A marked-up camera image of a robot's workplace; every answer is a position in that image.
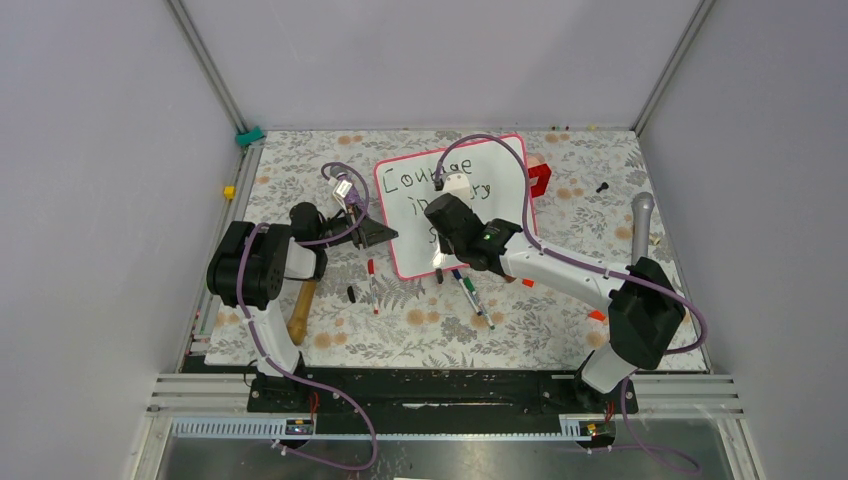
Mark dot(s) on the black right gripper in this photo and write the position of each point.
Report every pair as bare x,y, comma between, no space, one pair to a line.
445,247

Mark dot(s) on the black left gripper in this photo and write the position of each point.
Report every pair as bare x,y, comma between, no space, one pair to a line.
375,232

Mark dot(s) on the pink framed whiteboard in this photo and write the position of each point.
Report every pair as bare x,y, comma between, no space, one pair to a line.
405,187

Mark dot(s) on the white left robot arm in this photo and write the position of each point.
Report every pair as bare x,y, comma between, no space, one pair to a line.
269,272

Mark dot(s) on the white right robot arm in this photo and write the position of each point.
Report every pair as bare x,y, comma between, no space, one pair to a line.
643,311

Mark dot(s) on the floral table mat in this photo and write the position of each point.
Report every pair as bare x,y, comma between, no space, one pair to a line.
422,323

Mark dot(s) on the red capped marker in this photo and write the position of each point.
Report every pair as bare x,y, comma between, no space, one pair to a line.
373,285

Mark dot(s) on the blue capped marker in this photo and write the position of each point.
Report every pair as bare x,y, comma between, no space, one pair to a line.
469,296

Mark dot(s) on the green capped marker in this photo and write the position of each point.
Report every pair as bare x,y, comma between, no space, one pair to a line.
480,306

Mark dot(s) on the red lego brick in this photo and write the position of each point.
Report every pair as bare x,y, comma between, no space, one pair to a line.
539,173

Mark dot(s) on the red triangular block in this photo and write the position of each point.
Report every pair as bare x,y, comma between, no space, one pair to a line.
598,316

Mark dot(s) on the teal clamp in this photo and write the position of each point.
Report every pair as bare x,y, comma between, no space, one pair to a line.
247,138

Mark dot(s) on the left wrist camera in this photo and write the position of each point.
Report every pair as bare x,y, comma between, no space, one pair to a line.
345,193

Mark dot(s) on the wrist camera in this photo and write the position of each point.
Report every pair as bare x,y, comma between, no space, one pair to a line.
345,193
457,184

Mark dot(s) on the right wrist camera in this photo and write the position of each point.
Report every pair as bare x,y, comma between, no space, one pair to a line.
457,184

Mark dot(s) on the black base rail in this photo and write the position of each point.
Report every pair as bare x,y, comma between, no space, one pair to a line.
433,402

